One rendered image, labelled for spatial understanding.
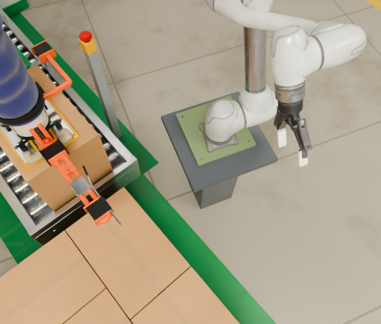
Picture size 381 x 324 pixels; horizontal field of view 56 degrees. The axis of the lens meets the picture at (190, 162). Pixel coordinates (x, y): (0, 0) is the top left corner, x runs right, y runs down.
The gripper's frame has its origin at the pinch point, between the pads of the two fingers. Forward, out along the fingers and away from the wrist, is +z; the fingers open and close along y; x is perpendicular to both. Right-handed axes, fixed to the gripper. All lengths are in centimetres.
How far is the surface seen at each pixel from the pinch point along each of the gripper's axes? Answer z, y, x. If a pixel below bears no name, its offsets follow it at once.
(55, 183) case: 25, -71, -93
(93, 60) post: -14, -126, -56
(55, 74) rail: -4, -160, -84
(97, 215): 17, -25, -72
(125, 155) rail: 35, -96, -56
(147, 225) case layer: 62, -60, -57
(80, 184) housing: 10, -39, -75
